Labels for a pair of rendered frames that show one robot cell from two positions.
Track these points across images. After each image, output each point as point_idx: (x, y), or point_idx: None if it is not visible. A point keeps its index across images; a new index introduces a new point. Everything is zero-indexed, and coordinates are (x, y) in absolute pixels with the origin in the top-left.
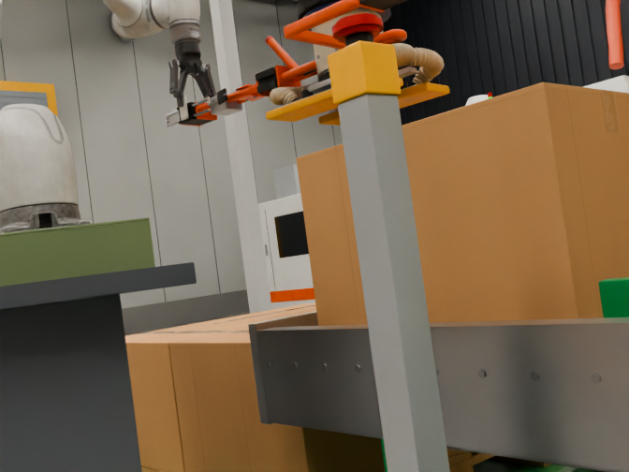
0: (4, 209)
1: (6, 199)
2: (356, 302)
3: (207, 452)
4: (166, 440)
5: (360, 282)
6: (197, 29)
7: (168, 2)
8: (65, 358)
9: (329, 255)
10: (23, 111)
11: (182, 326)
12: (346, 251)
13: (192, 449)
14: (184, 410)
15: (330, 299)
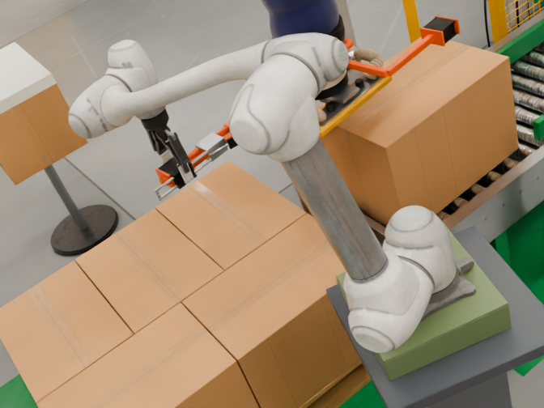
0: (452, 280)
1: (452, 274)
2: (428, 201)
3: (296, 388)
4: None
5: (431, 189)
6: None
7: (147, 78)
8: None
9: (411, 189)
10: (435, 214)
11: (48, 403)
12: (422, 179)
13: (278, 404)
14: (265, 387)
15: None
